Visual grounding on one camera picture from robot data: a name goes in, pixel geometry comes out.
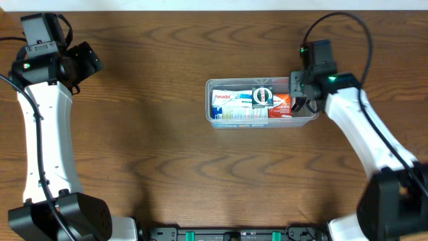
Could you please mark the dark bottle white cap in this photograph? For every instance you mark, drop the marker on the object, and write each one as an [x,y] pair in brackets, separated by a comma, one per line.
[298,104]

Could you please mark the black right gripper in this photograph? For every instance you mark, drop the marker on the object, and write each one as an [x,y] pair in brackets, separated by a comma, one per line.
[296,86]

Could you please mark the red medicine box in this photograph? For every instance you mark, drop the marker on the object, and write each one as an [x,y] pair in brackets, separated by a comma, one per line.
[282,106]

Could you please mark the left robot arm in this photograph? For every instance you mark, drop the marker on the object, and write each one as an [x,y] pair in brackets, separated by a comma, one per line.
[46,75]

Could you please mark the white Panadol box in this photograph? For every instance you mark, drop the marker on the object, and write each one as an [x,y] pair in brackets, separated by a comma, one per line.
[236,98]

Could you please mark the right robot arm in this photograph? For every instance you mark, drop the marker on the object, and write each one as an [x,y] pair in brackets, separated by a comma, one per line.
[394,203]

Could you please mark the dark green round-label box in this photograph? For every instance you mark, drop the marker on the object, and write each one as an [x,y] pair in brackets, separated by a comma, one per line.
[262,96]

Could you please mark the blue KoolFever box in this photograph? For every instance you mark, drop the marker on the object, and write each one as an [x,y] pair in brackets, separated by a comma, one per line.
[241,115]

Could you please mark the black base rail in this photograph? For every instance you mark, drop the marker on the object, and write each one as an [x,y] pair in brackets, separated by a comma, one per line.
[290,233]

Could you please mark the clear plastic container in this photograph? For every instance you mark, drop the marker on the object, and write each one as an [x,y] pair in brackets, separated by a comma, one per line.
[280,86]

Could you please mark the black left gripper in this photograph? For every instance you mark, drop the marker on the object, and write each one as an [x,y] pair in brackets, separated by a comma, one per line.
[81,71]

